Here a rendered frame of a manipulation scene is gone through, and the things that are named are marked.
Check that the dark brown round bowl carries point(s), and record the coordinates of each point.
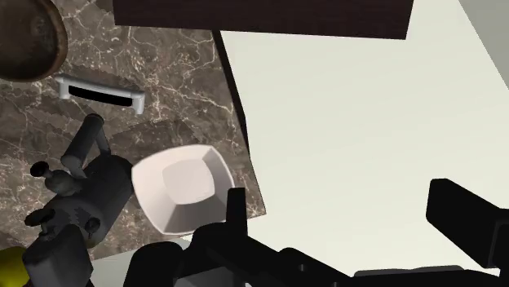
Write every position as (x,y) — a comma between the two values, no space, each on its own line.
(28,39)

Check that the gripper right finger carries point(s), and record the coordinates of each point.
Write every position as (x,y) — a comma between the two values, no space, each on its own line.
(465,216)

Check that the white square bowl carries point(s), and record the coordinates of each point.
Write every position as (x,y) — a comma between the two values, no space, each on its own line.
(187,187)

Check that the yellow rounded object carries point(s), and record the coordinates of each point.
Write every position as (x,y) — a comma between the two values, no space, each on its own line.
(11,268)

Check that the dark grey metal kitchen appliance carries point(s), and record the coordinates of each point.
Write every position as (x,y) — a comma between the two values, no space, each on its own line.
(99,190)

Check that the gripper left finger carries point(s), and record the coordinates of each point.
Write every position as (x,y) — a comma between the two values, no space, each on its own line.
(236,206)

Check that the silver bar with black slot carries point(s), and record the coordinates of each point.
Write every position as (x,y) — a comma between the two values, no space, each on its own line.
(99,95)

